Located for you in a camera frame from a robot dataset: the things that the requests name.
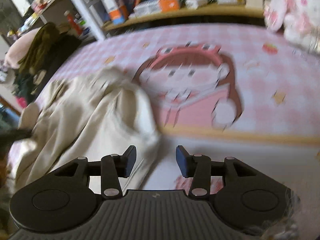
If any beige camp life t-shirt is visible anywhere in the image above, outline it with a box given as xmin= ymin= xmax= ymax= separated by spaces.
xmin=7 ymin=67 xmax=160 ymax=193

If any pink checkered cartoon bedsheet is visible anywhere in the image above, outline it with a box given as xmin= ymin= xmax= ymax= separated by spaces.
xmin=7 ymin=23 xmax=320 ymax=193

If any red bottle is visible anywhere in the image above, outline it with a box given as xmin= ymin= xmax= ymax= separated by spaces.
xmin=64 ymin=10 xmax=82 ymax=36

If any white charger block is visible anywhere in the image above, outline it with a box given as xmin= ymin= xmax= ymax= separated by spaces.
xmin=185 ymin=0 xmax=208 ymax=9

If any wooden bookshelf board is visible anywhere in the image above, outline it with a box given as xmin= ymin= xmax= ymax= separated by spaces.
xmin=103 ymin=3 xmax=264 ymax=31

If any white orange flat box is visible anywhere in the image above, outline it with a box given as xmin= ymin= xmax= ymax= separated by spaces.
xmin=133 ymin=0 xmax=181 ymax=17

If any white orange tall box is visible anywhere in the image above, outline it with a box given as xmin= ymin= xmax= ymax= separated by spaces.
xmin=101 ymin=0 xmax=129 ymax=25

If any white pink plush bunny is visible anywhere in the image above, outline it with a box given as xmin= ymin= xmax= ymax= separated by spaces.
xmin=264 ymin=0 xmax=319 ymax=54

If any white shelf post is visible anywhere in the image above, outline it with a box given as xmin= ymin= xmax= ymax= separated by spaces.
xmin=71 ymin=0 xmax=106 ymax=41

